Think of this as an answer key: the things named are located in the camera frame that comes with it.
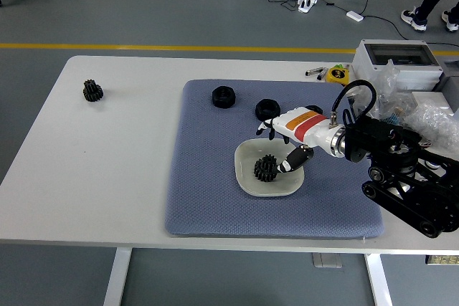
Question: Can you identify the grey metal case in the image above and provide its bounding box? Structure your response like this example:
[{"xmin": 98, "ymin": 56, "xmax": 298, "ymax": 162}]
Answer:
[{"xmin": 432, "ymin": 59, "xmax": 459, "ymax": 94}]

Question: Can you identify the clear plastic parts bag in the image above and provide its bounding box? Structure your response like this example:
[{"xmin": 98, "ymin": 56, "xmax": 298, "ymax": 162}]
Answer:
[{"xmin": 346, "ymin": 59, "xmax": 413, "ymax": 124}]

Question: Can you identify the large black hex nut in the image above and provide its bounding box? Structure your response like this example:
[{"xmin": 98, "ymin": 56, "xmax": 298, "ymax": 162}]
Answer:
[{"xmin": 211, "ymin": 85, "xmax": 237, "ymax": 109}]

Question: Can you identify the yellow tape measure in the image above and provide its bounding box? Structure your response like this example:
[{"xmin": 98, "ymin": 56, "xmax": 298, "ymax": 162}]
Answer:
[{"xmin": 326, "ymin": 64, "xmax": 351, "ymax": 87}]

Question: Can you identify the white square dish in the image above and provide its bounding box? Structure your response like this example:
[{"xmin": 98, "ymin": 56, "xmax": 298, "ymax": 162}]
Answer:
[{"xmin": 233, "ymin": 138, "xmax": 306, "ymax": 198}]

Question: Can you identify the black stepped double gear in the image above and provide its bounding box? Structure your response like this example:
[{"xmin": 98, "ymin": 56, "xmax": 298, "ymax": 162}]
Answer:
[{"xmin": 82, "ymin": 79, "xmax": 105, "ymax": 103}]

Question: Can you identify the bubble wrap bag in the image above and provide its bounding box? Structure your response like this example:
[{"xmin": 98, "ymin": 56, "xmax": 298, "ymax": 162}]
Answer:
[{"xmin": 404, "ymin": 102, "xmax": 459, "ymax": 151}]

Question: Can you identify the grey table control box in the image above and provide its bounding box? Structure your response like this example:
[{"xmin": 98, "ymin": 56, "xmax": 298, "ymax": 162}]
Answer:
[{"xmin": 311, "ymin": 252, "xmax": 343, "ymax": 269}]

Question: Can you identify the white table leg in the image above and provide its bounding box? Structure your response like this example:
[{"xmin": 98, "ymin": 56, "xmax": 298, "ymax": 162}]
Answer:
[
  {"xmin": 364, "ymin": 253, "xmax": 394, "ymax": 306},
  {"xmin": 103, "ymin": 247, "xmax": 133, "ymax": 306}
]

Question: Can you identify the medium black hex nut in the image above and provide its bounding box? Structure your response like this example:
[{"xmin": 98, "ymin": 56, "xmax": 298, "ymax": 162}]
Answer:
[{"xmin": 255, "ymin": 98, "xmax": 280, "ymax": 122}]

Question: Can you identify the blue-grey textured mat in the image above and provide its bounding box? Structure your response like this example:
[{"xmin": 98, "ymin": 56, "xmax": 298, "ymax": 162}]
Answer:
[{"xmin": 164, "ymin": 79, "xmax": 386, "ymax": 238}]

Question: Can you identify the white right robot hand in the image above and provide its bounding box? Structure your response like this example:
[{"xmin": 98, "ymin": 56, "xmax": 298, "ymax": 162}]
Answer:
[{"xmin": 255, "ymin": 105, "xmax": 338, "ymax": 175}]

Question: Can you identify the white electrical enclosure box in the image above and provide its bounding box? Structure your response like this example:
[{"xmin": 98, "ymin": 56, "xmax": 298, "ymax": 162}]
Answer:
[{"xmin": 351, "ymin": 39, "xmax": 445, "ymax": 91}]

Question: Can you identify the black floor cable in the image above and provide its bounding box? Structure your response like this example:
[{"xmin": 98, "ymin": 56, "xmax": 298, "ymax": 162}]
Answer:
[{"xmin": 361, "ymin": 14, "xmax": 410, "ymax": 42}]

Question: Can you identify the white power strip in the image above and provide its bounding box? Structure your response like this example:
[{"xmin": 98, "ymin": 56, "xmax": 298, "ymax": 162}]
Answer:
[{"xmin": 297, "ymin": 0, "xmax": 321, "ymax": 14}]

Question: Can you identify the flat white box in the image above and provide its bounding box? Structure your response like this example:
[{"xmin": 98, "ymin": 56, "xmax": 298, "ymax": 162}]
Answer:
[{"xmin": 410, "ymin": 90, "xmax": 453, "ymax": 113}]

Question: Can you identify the large black gear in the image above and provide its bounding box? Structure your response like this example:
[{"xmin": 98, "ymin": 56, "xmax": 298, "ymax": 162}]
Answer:
[{"xmin": 253, "ymin": 161, "xmax": 280, "ymax": 183}]

